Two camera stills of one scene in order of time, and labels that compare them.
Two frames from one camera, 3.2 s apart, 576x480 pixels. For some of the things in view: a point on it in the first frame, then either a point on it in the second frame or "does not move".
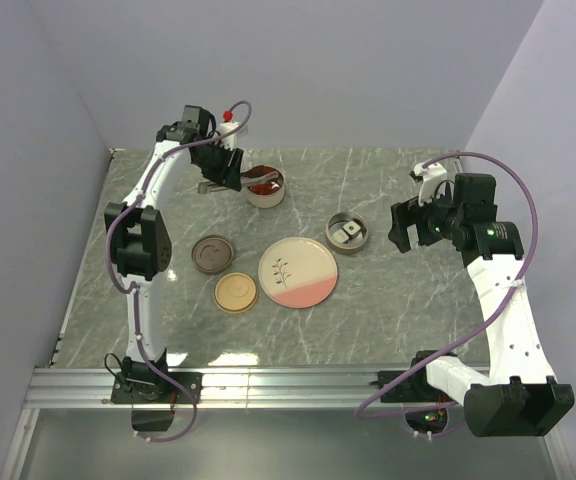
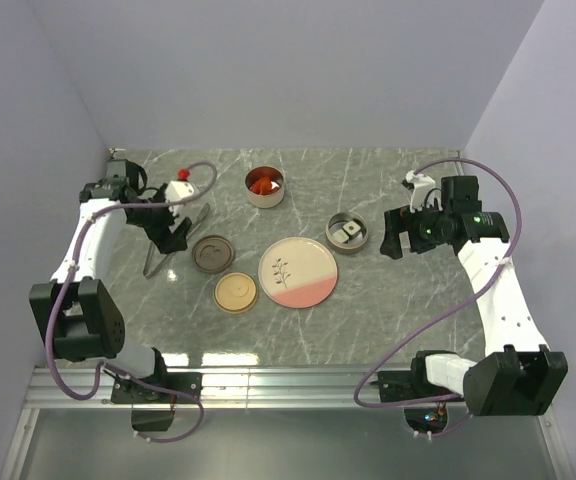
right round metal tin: (356, 242) does not move
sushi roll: (340, 235) does not move
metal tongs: (207, 186) → (147, 274)
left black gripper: (227, 175) → (166, 240)
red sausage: (263, 189) does not move
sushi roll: (351, 229) does not move
